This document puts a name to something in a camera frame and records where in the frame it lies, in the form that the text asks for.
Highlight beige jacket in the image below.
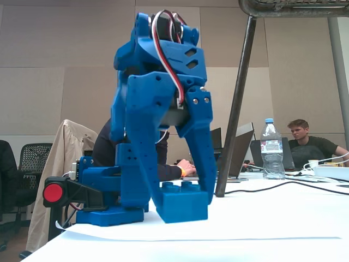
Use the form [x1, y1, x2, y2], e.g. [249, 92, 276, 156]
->
[26, 119, 99, 253]

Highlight dark metal stand leg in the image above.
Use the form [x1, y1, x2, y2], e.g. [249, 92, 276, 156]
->
[215, 15, 258, 198]

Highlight clear plastic water bottle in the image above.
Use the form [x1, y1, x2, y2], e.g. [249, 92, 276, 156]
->
[260, 118, 286, 181]

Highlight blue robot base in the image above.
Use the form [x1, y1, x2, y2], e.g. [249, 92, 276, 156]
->
[75, 157, 150, 227]

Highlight grey metal stand leg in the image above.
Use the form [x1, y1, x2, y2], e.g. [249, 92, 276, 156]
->
[327, 16, 349, 105]

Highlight silver laptop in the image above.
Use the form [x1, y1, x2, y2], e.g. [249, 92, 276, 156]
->
[182, 122, 256, 182]

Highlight black table cable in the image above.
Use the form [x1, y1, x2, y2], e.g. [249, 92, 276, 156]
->
[224, 179, 349, 196]

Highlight metal stand top frame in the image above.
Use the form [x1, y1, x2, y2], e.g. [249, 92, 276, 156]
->
[238, 0, 349, 19]

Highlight man in dark t-shirt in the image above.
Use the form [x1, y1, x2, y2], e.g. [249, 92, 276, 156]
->
[287, 118, 349, 169]

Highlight bare person hand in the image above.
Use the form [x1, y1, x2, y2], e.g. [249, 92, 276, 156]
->
[176, 159, 197, 177]

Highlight white flat box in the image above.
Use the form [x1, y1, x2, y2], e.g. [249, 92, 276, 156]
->
[312, 165, 349, 181]

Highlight black mesh office chair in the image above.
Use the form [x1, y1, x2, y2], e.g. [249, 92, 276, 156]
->
[15, 142, 54, 227]

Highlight blue lego brick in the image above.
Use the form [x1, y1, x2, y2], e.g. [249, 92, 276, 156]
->
[155, 181, 209, 224]

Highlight robot controller board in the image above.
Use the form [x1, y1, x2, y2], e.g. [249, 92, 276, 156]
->
[71, 156, 87, 181]

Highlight dark grey laptop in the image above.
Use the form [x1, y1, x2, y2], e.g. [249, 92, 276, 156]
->
[250, 136, 297, 172]

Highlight person in navy sweater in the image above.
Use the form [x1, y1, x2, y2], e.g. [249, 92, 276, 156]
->
[92, 118, 183, 182]

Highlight black coat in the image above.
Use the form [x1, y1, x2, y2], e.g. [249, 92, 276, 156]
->
[0, 139, 19, 221]

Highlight white red black servo cable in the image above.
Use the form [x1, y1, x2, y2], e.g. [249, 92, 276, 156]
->
[151, 9, 189, 110]

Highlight black clamp with red knob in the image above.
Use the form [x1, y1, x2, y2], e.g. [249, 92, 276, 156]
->
[43, 176, 110, 242]

